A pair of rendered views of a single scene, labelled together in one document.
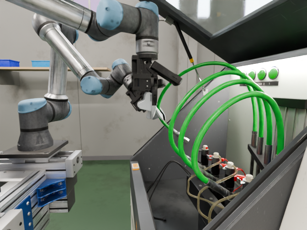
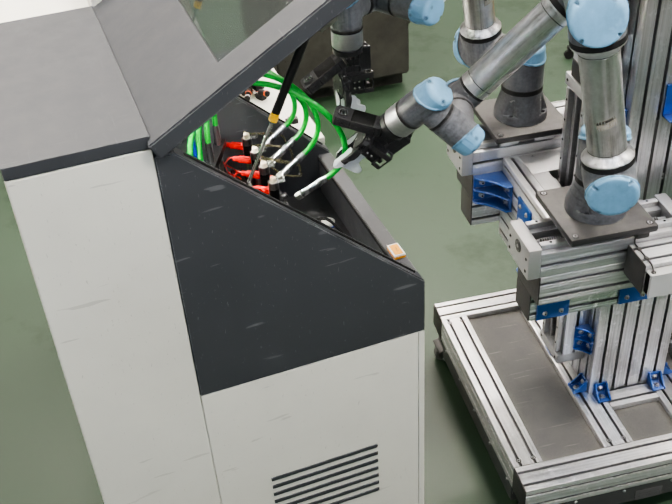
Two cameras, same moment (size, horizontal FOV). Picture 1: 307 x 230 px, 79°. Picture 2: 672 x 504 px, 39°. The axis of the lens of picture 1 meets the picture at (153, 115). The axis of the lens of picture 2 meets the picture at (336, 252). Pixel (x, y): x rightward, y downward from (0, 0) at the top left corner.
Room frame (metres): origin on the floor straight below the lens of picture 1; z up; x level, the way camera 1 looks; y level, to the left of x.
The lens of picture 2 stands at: (2.71, -0.33, 2.41)
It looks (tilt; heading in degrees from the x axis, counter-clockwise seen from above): 37 degrees down; 172
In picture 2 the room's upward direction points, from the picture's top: 4 degrees counter-clockwise
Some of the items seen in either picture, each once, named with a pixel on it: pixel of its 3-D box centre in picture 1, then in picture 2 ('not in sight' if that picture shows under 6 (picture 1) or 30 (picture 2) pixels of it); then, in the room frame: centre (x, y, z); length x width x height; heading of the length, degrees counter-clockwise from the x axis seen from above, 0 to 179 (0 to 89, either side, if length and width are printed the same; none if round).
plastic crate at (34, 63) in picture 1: (45, 64); not in sight; (2.92, 1.63, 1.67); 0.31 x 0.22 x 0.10; 93
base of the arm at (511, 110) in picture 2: not in sight; (521, 98); (0.40, 0.55, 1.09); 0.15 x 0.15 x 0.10
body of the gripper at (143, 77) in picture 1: (145, 74); (351, 68); (0.64, 0.03, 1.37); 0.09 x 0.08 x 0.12; 100
